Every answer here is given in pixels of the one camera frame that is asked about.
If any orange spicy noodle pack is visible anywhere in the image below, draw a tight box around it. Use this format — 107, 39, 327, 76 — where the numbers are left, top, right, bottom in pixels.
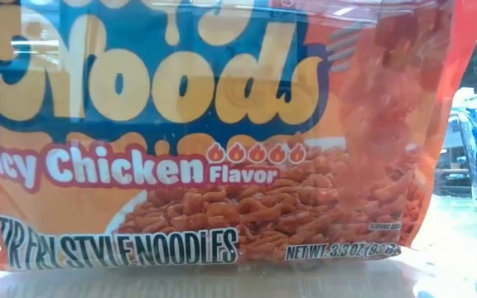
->
0, 0, 477, 272

